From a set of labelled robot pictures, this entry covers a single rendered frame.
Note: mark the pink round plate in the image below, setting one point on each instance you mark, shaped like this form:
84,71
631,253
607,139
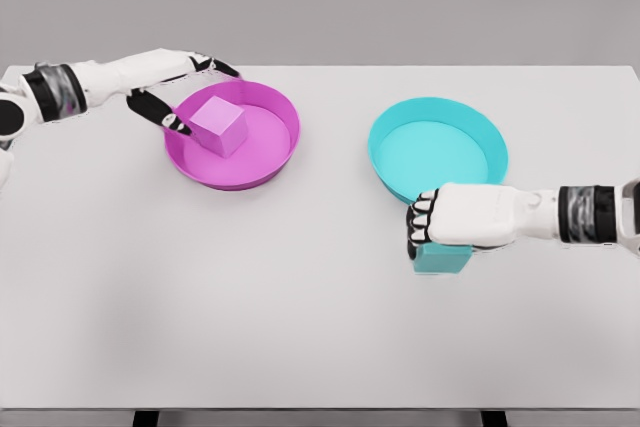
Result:
240,147

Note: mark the pink cube block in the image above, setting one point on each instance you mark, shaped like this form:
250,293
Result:
220,125

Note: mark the teal round plate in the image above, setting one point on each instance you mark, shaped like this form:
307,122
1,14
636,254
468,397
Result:
435,147

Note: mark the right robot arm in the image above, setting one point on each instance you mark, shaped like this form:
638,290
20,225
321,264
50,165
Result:
585,217

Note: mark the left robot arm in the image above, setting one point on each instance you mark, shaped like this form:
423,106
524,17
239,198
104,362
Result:
60,92

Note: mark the teal cube block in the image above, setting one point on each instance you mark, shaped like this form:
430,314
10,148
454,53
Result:
442,258

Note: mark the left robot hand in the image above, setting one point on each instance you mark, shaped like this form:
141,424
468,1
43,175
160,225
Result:
155,67

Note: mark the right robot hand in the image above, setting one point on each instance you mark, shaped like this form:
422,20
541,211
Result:
465,219

